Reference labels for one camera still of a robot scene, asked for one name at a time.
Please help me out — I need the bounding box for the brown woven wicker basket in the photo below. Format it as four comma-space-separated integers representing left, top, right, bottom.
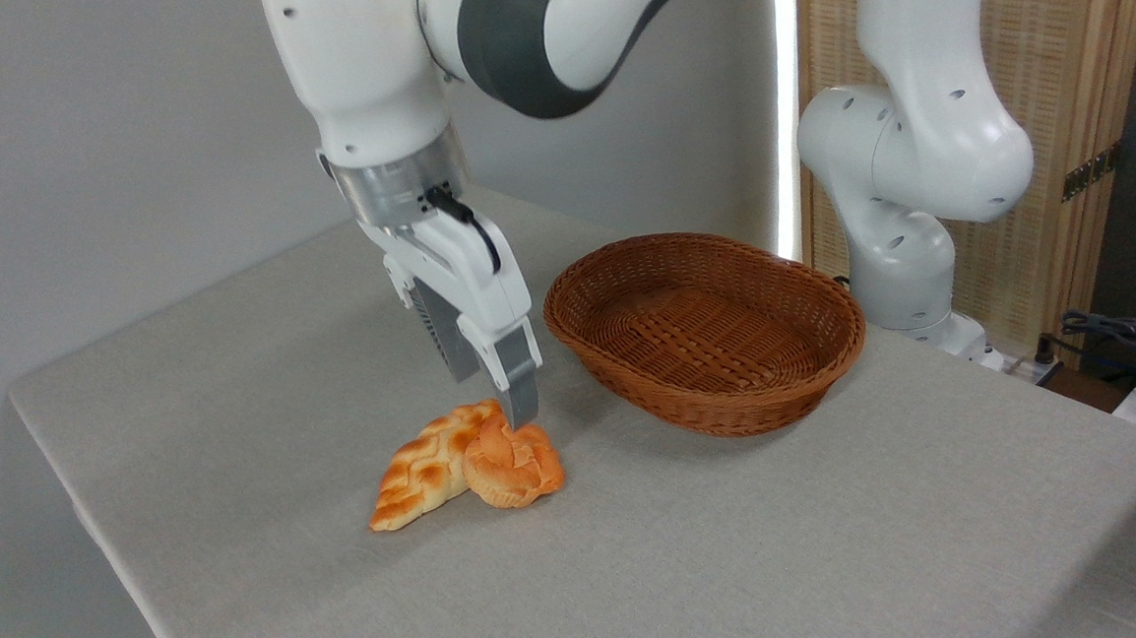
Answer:
538, 222, 873, 449

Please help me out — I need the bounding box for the white power strip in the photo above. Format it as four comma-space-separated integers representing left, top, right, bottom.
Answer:
996, 348, 1066, 388

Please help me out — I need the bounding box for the grey tablecloth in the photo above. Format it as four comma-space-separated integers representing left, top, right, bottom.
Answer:
0, 148, 1136, 638

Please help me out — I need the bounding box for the round bread bun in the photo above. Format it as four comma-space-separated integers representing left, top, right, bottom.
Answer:
459, 413, 569, 513

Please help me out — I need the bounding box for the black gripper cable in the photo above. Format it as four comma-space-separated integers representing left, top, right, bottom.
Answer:
425, 182, 504, 280

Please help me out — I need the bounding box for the dark metal screen hinge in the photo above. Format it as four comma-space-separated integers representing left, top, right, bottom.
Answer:
1058, 139, 1128, 203

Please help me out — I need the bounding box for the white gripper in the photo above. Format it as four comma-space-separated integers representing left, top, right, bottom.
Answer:
356, 203, 548, 439

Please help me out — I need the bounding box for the long braided bread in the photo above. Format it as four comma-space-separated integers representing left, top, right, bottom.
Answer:
361, 398, 515, 535

